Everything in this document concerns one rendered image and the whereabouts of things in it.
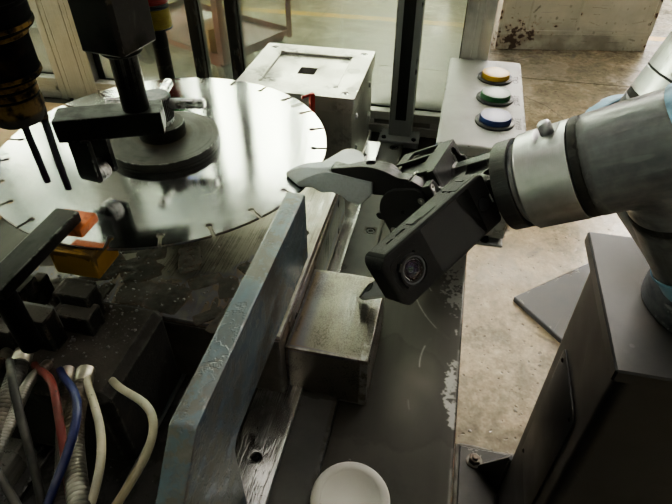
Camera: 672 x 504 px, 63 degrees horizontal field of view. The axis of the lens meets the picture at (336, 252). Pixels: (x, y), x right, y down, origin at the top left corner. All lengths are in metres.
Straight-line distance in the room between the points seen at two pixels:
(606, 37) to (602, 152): 3.44
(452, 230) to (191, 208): 0.22
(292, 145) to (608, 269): 0.45
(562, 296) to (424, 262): 1.45
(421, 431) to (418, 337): 0.12
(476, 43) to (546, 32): 2.77
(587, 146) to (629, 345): 0.35
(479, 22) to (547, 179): 0.55
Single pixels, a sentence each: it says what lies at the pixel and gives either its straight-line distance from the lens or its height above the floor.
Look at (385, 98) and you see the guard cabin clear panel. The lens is 1.01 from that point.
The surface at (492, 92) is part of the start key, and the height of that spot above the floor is 0.91.
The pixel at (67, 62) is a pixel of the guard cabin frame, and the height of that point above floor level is 0.83.
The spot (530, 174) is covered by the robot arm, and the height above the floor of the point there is 1.02.
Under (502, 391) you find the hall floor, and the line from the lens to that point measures 1.56.
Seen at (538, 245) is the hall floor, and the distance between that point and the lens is 2.04.
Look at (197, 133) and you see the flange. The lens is 0.58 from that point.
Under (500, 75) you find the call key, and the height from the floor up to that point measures 0.91.
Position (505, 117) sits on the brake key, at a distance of 0.75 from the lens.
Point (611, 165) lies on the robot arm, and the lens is 0.40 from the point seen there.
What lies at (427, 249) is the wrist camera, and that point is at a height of 0.97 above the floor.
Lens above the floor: 1.23
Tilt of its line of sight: 41 degrees down
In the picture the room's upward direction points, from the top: straight up
